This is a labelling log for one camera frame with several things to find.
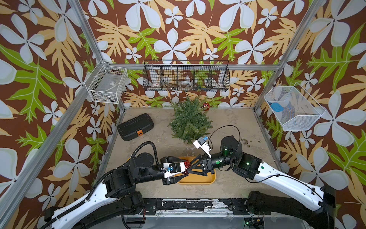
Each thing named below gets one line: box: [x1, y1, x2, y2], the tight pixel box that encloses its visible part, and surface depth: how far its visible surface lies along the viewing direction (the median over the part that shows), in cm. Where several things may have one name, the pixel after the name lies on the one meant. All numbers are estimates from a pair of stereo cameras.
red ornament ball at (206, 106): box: [200, 101, 211, 112], surface depth 81 cm
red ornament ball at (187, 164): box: [183, 159, 191, 173], surface depth 58 cm
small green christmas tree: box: [163, 95, 214, 146], surface depth 78 cm
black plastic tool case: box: [117, 113, 154, 142], surface depth 103 cm
